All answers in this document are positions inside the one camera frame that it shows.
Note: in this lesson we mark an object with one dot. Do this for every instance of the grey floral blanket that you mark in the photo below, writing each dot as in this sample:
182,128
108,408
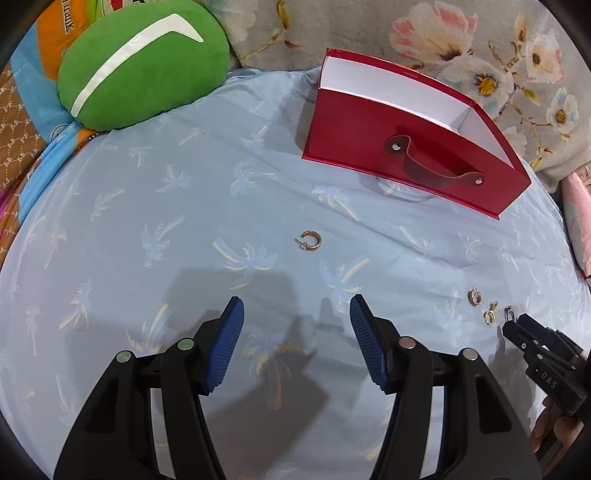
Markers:
415,32

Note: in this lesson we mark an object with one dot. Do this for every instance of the small silver earring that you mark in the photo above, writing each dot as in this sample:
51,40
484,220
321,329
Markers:
509,314

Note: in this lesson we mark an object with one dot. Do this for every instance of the small hoop earring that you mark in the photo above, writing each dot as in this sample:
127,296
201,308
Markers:
317,242
472,297

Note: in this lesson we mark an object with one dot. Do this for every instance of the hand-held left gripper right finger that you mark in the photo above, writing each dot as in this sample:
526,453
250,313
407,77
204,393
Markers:
369,346

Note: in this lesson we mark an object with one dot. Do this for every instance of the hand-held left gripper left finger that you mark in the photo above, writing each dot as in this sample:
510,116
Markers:
224,350

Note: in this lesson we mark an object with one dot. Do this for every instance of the colourful cartoon blanket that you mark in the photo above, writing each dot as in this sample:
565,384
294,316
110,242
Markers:
27,115

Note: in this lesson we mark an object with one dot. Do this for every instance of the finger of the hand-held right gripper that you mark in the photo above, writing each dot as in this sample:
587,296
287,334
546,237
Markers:
549,374
556,339

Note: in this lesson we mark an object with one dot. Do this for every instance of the green round pillow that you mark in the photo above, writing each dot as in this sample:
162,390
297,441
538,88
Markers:
152,74

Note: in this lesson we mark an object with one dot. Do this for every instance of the gold clasp earring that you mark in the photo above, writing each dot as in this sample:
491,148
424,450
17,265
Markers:
488,317

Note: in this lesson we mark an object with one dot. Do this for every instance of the pink pillow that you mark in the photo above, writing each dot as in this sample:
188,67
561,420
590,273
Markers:
579,221

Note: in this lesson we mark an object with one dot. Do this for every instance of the person's right hand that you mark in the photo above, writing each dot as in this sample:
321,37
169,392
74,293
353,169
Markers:
538,429

